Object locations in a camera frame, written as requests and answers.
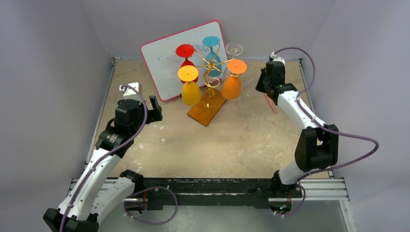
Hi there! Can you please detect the pink pencil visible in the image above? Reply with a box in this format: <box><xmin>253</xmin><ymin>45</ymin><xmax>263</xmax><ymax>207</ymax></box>
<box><xmin>264</xmin><ymin>94</ymin><xmax>278</xmax><ymax>114</ymax></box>

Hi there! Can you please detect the orange plastic wine glass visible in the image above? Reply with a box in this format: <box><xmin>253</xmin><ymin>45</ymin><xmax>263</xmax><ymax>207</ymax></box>
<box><xmin>221</xmin><ymin>59</ymin><xmax>247</xmax><ymax>100</ymax></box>

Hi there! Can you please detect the pink framed whiteboard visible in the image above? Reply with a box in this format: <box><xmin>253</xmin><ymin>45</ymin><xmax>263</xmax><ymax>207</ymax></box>
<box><xmin>140</xmin><ymin>20</ymin><xmax>228</xmax><ymax>101</ymax></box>

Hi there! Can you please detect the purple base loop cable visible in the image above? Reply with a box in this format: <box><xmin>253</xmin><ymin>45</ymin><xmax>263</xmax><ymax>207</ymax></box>
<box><xmin>123</xmin><ymin>186</ymin><xmax>179</xmax><ymax>226</ymax></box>

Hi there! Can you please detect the gold wire wine glass rack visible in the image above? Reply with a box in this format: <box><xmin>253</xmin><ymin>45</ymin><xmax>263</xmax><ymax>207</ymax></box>
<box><xmin>187</xmin><ymin>48</ymin><xmax>230</xmax><ymax>127</ymax></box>

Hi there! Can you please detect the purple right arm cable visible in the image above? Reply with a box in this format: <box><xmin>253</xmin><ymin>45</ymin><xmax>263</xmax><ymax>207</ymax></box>
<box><xmin>274</xmin><ymin>47</ymin><xmax>380</xmax><ymax>183</ymax></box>

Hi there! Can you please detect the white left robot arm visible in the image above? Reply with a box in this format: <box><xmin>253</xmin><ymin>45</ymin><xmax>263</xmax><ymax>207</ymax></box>
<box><xmin>43</xmin><ymin>95</ymin><xmax>162</xmax><ymax>232</ymax></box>

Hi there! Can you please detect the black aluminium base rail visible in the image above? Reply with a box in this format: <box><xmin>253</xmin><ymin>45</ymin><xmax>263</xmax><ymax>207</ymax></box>
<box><xmin>69</xmin><ymin>177</ymin><xmax>350</xmax><ymax>212</ymax></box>

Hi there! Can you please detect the blue plastic wine glass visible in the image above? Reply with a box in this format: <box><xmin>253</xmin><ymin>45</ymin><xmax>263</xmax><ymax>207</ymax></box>
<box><xmin>202</xmin><ymin>36</ymin><xmax>221</xmax><ymax>77</ymax></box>

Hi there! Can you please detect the yellow plastic wine glass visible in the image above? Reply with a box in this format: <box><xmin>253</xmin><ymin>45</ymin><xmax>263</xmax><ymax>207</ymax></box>
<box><xmin>177</xmin><ymin>65</ymin><xmax>201</xmax><ymax>106</ymax></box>

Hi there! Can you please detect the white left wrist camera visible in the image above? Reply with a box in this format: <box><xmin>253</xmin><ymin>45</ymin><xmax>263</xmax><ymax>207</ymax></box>
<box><xmin>119</xmin><ymin>82</ymin><xmax>142</xmax><ymax>101</ymax></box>

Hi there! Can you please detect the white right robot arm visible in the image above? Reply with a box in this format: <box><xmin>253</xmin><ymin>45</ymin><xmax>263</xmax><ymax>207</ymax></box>
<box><xmin>255</xmin><ymin>60</ymin><xmax>338</xmax><ymax>197</ymax></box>

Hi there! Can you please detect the red plastic wine glass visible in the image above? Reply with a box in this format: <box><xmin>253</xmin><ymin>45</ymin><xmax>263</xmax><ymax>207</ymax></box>
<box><xmin>176</xmin><ymin>43</ymin><xmax>199</xmax><ymax>86</ymax></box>

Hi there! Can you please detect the clear wine glass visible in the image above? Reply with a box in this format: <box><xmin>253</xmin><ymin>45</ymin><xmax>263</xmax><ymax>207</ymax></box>
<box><xmin>225</xmin><ymin>43</ymin><xmax>243</xmax><ymax>60</ymax></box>

